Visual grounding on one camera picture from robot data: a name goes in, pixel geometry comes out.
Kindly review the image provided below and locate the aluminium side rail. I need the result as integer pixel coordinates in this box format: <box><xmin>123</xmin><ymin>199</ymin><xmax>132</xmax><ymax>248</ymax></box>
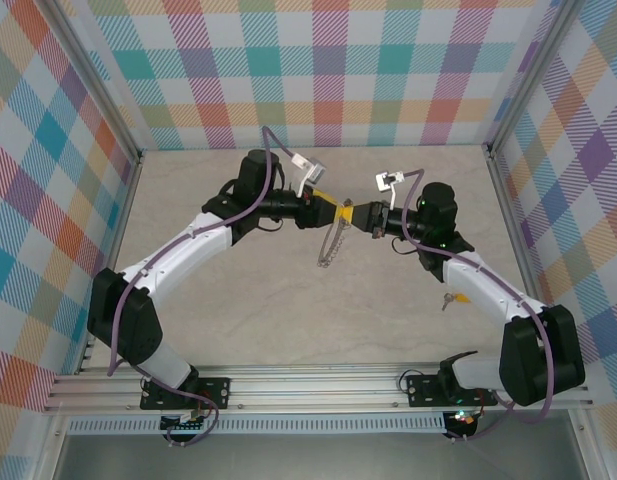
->
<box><xmin>482</xmin><ymin>143</ymin><xmax>554</xmax><ymax>309</ymax></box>
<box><xmin>72</xmin><ymin>149</ymin><xmax>147</xmax><ymax>377</ymax></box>

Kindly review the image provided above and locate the aluminium frame post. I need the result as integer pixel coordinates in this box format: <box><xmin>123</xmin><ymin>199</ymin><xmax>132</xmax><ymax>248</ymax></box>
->
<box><xmin>481</xmin><ymin>0</ymin><xmax>588</xmax><ymax>157</ymax></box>
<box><xmin>45</xmin><ymin>0</ymin><xmax>145</xmax><ymax>166</ymax></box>

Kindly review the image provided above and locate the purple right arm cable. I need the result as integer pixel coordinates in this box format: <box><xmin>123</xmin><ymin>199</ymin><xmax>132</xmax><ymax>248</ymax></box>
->
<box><xmin>400</xmin><ymin>168</ymin><xmax>559</xmax><ymax>444</ymax></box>

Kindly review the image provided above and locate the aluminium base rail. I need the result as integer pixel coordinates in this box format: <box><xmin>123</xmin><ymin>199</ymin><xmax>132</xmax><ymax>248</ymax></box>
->
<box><xmin>41</xmin><ymin>362</ymin><xmax>595</xmax><ymax>414</ymax></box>

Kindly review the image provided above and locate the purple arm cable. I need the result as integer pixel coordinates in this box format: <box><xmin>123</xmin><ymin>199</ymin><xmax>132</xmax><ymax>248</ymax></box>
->
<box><xmin>106</xmin><ymin>125</ymin><xmax>295</xmax><ymax>449</ymax></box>
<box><xmin>400</xmin><ymin>168</ymin><xmax>559</xmax><ymax>444</ymax></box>

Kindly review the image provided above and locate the key with yellow head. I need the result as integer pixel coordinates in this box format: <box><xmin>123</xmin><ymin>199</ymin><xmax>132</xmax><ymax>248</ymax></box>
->
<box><xmin>440</xmin><ymin>291</ymin><xmax>472</xmax><ymax>312</ymax></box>

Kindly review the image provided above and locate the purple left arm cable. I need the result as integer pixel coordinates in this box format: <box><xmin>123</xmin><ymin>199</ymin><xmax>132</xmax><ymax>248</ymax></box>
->
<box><xmin>106</xmin><ymin>125</ymin><xmax>295</xmax><ymax>449</ymax></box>

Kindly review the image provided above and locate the grey metal panel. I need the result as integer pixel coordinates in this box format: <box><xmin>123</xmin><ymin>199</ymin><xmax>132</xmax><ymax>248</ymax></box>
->
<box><xmin>52</xmin><ymin>433</ymin><xmax>589</xmax><ymax>480</ymax></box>

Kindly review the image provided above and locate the metal wire keyring with chain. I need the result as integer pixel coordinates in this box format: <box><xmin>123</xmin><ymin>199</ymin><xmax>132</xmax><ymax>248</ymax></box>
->
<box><xmin>315</xmin><ymin>199</ymin><xmax>353</xmax><ymax>269</ymax></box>

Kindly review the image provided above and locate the white slotted cable duct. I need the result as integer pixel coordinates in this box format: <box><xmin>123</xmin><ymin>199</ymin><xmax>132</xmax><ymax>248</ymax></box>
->
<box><xmin>66</xmin><ymin>412</ymin><xmax>447</xmax><ymax>436</ymax></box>

